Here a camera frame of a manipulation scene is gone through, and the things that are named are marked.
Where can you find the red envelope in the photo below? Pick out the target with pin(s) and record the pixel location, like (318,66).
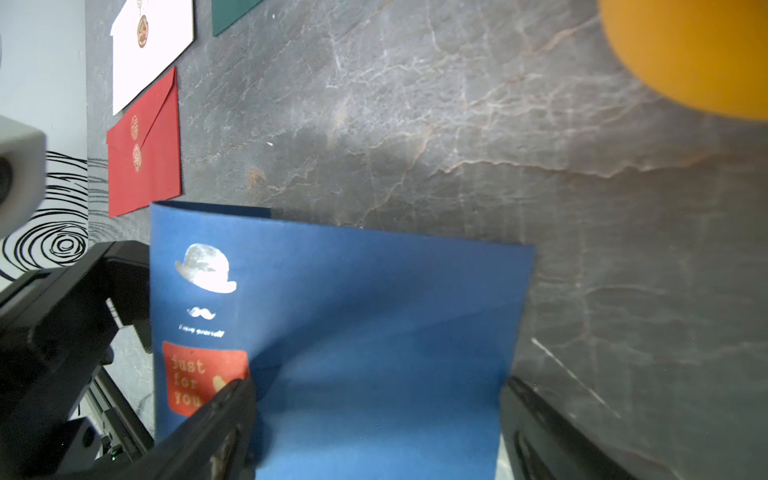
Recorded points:
(144,155)

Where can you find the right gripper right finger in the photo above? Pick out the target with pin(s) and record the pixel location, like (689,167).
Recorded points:
(542,444)

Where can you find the white envelope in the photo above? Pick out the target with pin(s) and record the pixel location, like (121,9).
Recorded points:
(147,36)

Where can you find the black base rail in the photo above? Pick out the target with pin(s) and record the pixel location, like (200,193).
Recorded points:
(123,437)

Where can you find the dark green envelope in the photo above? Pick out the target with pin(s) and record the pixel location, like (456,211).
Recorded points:
(225,13)

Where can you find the yellow storage box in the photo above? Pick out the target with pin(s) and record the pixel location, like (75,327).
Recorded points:
(707,55)

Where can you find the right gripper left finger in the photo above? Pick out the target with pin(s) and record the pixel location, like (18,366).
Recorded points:
(213,443)

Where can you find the navy blue envelope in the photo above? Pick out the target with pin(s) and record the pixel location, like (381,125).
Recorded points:
(375,355)

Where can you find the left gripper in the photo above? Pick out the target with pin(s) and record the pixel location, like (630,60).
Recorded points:
(56,329)

